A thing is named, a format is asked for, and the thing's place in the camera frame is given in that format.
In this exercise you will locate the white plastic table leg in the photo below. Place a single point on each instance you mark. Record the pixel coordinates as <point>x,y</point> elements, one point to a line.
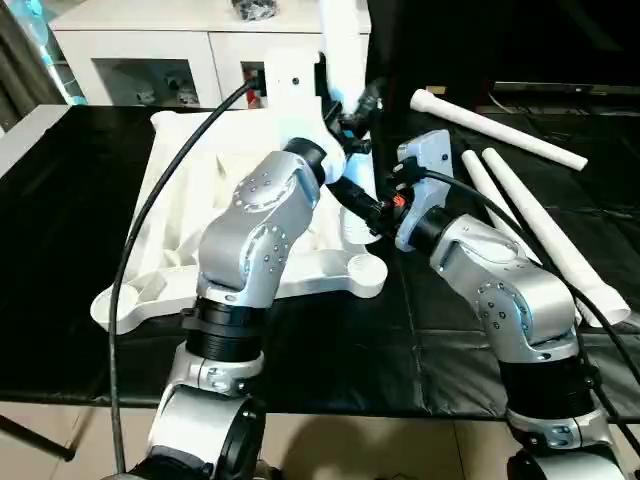
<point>500,128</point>
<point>560,250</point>
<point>485,185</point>
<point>342,50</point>

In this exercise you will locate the white plastic table top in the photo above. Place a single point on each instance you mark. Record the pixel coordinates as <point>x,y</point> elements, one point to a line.
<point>180,210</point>

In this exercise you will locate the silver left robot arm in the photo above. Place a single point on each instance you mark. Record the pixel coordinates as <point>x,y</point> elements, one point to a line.
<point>255,230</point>

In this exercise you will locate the red bottle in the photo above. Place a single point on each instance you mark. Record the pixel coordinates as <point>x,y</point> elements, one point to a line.
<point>253,90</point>

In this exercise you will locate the grey metallic ornament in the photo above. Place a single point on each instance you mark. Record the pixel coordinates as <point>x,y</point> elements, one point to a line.
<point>255,9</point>

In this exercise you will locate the white glass door cabinet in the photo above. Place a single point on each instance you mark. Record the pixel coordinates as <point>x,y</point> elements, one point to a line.
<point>150,45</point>

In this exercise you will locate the cyan plastic item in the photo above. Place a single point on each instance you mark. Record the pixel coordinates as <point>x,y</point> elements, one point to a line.
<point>60,80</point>

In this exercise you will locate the black work mat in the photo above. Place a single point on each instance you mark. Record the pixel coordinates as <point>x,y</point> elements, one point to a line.
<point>60,250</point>

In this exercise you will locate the white side table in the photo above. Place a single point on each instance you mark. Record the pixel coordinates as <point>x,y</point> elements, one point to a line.
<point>28,140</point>

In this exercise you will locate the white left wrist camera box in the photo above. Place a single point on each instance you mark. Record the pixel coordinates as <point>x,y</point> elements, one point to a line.
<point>292,90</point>

